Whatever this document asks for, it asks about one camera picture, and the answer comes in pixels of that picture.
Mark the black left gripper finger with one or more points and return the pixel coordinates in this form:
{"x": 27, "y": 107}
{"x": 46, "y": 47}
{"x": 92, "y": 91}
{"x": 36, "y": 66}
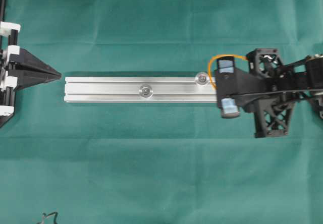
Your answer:
{"x": 29, "y": 81}
{"x": 28, "y": 61}

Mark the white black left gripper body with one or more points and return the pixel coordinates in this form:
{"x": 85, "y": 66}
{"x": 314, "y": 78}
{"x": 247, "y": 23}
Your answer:
{"x": 9, "y": 81}

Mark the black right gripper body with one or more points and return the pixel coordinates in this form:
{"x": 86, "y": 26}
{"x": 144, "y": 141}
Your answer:
{"x": 274, "y": 111}

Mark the orange rubber band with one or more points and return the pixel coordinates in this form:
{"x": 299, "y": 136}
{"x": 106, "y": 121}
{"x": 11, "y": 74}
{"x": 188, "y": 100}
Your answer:
{"x": 215, "y": 57}

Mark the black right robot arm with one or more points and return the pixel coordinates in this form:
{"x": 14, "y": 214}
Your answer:
{"x": 313, "y": 67}

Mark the silver grooved shaft right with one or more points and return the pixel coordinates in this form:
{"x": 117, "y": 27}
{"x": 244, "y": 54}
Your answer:
{"x": 202, "y": 78}

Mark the silver grooved shaft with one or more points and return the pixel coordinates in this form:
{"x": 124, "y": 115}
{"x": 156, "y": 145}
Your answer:
{"x": 145, "y": 91}
{"x": 202, "y": 78}

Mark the silver grooved shaft left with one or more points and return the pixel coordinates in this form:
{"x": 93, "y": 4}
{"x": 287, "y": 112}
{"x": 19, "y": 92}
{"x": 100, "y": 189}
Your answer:
{"x": 145, "y": 91}

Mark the green table cloth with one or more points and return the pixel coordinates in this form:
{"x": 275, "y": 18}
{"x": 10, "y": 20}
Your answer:
{"x": 157, "y": 162}

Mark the black frame rail left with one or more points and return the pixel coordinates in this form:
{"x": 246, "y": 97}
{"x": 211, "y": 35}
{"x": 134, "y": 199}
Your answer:
{"x": 3, "y": 2}

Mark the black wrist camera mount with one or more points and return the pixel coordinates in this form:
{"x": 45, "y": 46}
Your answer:
{"x": 237, "y": 89}

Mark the silver aluminium extrusion rail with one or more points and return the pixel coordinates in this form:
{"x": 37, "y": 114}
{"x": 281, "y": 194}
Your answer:
{"x": 195, "y": 89}

